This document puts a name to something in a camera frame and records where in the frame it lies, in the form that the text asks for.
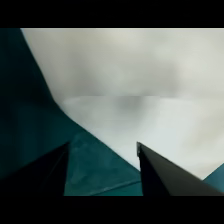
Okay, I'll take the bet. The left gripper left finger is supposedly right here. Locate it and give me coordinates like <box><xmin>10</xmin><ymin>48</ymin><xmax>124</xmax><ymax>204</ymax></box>
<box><xmin>0</xmin><ymin>141</ymin><xmax>70</xmax><ymax>197</ymax></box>

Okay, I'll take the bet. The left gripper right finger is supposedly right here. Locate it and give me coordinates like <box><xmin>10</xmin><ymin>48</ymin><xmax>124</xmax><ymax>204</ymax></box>
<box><xmin>136</xmin><ymin>141</ymin><xmax>224</xmax><ymax>197</ymax></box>

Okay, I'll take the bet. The white garment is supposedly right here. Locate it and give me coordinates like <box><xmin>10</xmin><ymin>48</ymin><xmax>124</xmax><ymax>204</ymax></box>
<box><xmin>20</xmin><ymin>28</ymin><xmax>224</xmax><ymax>181</ymax></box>

